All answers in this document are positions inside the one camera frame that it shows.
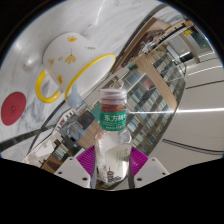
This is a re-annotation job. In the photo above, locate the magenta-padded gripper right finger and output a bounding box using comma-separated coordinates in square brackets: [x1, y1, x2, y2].
[128, 146, 170, 190]

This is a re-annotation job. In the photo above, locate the long bookshelf full of books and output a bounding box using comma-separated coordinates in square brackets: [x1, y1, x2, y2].
[154, 49, 188, 98]
[123, 64, 178, 156]

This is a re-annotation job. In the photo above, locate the flat round red coaster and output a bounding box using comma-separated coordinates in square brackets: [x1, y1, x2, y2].
[0, 92, 27, 127]

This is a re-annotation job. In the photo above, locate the clear green-labelled drink bottle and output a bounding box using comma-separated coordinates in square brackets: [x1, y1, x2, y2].
[94, 88, 134, 191]

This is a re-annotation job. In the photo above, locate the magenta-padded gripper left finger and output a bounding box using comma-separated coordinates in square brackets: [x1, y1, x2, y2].
[54, 145, 98, 189]

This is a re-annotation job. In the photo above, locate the dark building architectural model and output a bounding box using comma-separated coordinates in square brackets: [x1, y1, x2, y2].
[68, 111, 96, 142]

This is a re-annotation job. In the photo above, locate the white mug with yellow rim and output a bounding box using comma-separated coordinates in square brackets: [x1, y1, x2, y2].
[35, 32, 117, 104]

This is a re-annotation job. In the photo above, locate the small light blue ball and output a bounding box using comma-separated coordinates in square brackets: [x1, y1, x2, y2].
[66, 81, 83, 109]

